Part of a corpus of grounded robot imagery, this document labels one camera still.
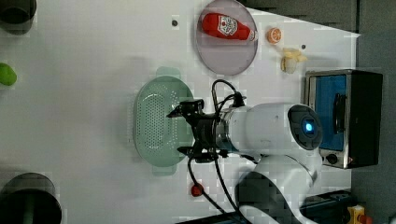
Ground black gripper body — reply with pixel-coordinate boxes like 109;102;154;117
180;99;217;163

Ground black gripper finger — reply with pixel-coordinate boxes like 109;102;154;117
177;147;200;157
167;105;185;118

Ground green plastic strainer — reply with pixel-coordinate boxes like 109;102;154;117
133;66;193;176

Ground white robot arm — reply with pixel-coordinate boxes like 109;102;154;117
168;100;323;224

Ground small red tomato toy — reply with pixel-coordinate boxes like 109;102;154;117
191;184;204;197

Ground translucent purple plate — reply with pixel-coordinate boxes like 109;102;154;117
195;0;258;76

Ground red ketchup bottle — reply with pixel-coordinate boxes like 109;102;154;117
202;13;257;41

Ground orange slice toy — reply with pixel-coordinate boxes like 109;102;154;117
266;28;282;44

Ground peeled banana toy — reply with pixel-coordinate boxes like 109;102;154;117
280;48;307;74

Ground black toaster oven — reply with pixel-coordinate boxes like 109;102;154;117
304;69;383;169

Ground yellow red emergency button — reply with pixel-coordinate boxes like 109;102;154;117
347;205;373;224

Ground green round toy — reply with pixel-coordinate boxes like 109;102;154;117
0;63;17;86

